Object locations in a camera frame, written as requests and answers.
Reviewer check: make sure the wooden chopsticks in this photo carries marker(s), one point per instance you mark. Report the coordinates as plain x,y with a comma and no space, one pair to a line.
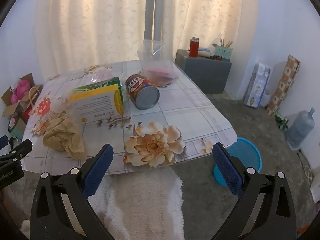
228,43

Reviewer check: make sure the red thermos flask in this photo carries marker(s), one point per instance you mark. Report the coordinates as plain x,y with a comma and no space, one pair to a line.
193,48

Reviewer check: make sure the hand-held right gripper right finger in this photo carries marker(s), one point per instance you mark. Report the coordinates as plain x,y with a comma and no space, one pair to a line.
226,170

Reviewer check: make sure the grey cabinet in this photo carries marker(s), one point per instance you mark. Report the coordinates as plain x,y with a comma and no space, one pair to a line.
207,75

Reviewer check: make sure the white plastic bag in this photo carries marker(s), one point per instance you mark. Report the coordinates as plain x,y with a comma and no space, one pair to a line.
315,187

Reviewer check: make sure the floral plastic tablecloth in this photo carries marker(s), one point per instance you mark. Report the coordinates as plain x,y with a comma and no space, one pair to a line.
175,110

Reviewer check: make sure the large blue water jug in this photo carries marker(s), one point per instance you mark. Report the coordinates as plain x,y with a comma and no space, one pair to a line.
298,130

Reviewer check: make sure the red cartoon tin can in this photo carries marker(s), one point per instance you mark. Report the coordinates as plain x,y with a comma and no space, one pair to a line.
142,92

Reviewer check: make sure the yellow white carton box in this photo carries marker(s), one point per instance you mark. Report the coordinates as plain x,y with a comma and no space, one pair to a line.
95,105

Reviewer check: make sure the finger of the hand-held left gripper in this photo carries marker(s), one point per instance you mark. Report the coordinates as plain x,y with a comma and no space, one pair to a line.
20,148
3,143

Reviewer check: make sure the white blue small packet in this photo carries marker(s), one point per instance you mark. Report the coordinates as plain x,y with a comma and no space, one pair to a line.
205,49

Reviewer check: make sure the teal utensil holder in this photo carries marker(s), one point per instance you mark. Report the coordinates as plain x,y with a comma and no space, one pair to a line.
223,53

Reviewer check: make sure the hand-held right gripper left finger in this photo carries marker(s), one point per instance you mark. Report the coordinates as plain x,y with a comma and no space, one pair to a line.
100,165

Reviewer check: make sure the orange patterned paper roll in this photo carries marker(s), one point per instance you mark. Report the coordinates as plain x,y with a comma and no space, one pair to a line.
283,87

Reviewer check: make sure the white fluffy pants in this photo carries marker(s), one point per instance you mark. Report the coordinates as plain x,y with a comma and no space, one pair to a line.
140,205

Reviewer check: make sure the white crumpled tissue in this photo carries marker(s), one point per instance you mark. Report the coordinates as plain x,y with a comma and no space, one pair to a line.
59,104

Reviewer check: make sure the tall white blue box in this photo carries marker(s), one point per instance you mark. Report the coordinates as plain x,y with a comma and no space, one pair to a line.
257,85

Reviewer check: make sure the wooden rolling pin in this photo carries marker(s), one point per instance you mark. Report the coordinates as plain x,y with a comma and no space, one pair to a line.
205,54

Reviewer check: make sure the cream patterned curtain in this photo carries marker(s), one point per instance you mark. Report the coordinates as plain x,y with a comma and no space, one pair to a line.
87,25
207,12

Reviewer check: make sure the brown cardboard box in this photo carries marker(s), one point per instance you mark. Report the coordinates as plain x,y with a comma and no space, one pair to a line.
15,108

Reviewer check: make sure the brown paper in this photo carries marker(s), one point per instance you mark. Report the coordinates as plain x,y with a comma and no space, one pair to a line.
62,136

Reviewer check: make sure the blue plastic waste basket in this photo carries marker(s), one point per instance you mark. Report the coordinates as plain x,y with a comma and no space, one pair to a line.
245,155

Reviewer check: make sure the green glass bottles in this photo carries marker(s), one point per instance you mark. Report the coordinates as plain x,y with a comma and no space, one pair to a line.
282,122

